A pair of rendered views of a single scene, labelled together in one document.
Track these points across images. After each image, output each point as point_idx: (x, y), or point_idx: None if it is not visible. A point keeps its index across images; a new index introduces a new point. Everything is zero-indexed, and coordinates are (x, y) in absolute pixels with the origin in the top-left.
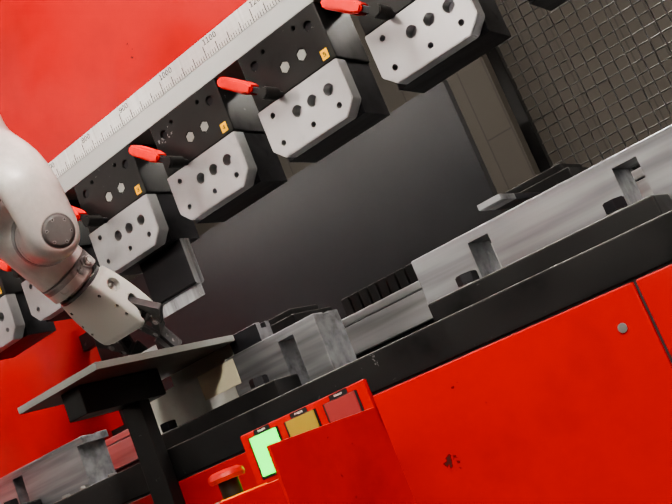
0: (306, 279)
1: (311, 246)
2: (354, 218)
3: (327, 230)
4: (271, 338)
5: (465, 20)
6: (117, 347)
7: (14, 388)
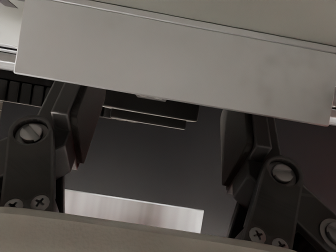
0: (197, 173)
1: (175, 194)
2: (122, 188)
3: (152, 196)
4: None
5: None
6: (287, 214)
7: None
